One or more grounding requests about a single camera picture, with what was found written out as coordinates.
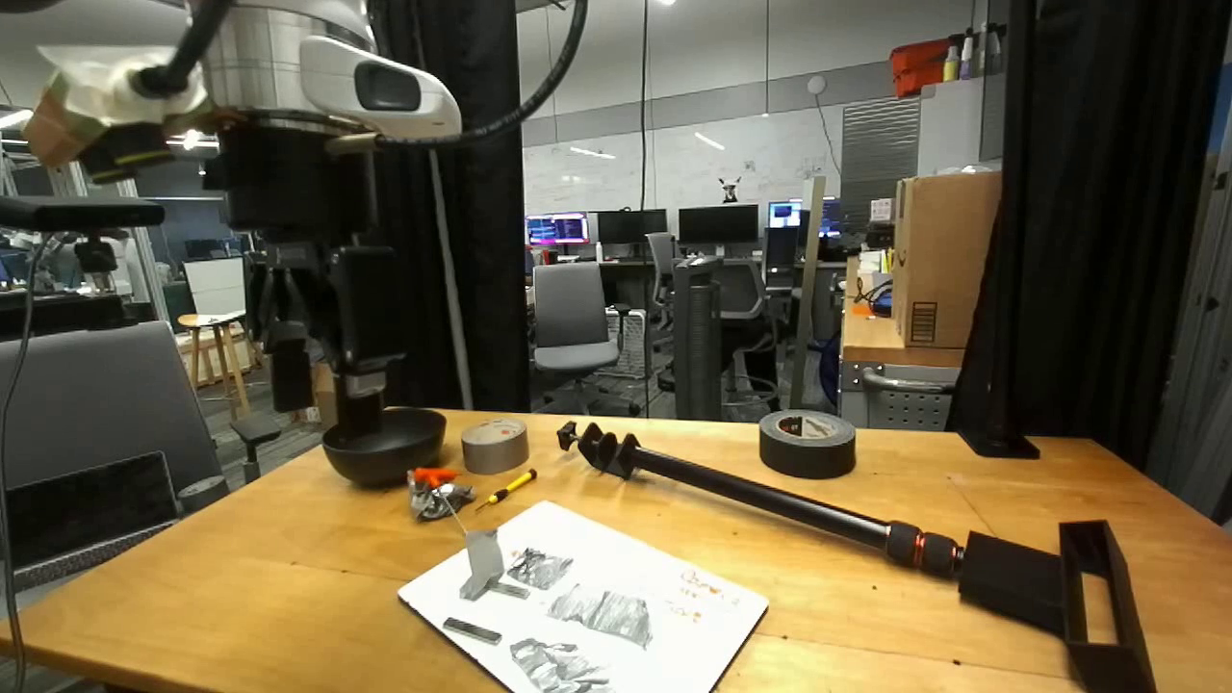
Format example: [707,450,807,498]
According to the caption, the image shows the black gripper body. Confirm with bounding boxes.
[333,247,397,361]

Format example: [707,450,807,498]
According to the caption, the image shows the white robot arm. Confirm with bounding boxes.
[28,0,467,374]

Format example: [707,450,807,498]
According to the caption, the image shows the black bowl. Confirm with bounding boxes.
[324,410,448,491]

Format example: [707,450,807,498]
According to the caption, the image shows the black curtain left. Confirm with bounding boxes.
[368,0,526,410]

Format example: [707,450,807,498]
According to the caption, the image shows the black curtain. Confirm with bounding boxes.
[368,0,526,410]
[952,0,1227,465]

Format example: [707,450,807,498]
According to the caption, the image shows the white wooden chair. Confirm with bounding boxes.
[180,258,249,411]

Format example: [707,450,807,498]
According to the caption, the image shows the grey office chair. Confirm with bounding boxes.
[533,261,619,374]

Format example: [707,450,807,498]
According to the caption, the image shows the grey tape roll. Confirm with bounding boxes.
[462,420,526,473]

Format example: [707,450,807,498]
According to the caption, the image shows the yellow black marker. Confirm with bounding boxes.
[487,471,538,506]

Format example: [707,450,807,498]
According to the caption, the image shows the black tripod pole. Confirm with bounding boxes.
[553,420,965,582]

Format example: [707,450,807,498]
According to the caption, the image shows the white printed paper sheet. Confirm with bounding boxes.
[397,500,771,693]

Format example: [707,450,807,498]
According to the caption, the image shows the black tape roll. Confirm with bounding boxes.
[760,411,856,479]

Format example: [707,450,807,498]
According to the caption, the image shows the cardboard box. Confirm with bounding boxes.
[892,172,1002,350]

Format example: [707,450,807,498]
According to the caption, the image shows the black curtain right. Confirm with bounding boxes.
[952,0,1227,465]

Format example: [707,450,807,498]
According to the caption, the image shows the black angular bracket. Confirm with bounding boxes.
[960,520,1154,693]

